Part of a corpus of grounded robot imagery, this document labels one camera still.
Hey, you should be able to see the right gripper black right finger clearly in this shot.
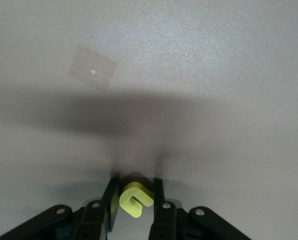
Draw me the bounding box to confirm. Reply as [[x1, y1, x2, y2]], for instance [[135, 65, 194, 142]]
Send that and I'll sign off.
[[148, 177, 252, 240]]

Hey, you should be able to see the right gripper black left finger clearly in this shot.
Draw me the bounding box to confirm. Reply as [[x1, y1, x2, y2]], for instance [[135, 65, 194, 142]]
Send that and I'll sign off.
[[0, 177, 121, 240]]

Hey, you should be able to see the yellow foam letter u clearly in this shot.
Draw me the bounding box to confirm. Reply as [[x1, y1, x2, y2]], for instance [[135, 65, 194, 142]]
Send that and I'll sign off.
[[119, 181, 155, 219]]

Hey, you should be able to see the clear tape patch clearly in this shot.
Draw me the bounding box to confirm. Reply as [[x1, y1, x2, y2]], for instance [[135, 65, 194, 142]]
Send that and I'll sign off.
[[67, 44, 118, 92]]

